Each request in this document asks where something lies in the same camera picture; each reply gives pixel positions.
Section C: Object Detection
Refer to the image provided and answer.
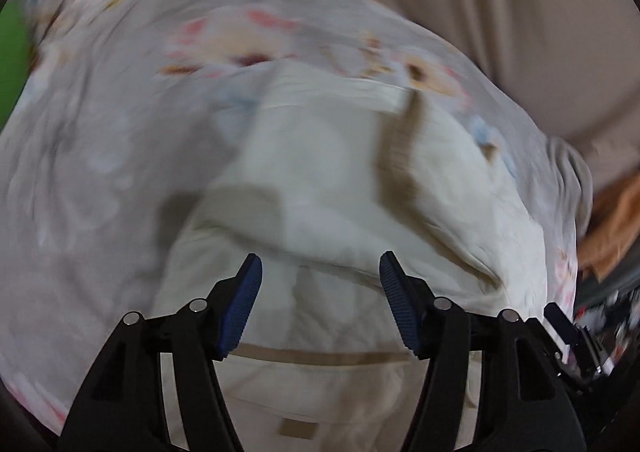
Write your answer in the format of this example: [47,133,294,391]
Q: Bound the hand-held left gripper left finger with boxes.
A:
[57,253,264,452]

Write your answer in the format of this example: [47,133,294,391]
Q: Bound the orange cloth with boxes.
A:
[575,182,640,283]

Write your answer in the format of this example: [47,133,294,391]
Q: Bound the dark patterned cloth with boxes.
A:
[574,282,640,365]

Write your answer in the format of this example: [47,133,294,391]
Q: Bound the green object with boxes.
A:
[0,0,33,128]

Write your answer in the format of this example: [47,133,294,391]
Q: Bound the cream quilted jacket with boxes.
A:
[150,59,548,452]

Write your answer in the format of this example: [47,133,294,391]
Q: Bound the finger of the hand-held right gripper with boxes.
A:
[544,302,583,349]

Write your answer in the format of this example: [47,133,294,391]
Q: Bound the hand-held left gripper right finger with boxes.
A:
[378,250,588,452]

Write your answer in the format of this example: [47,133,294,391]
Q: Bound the grey printed blanket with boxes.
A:
[0,0,596,438]

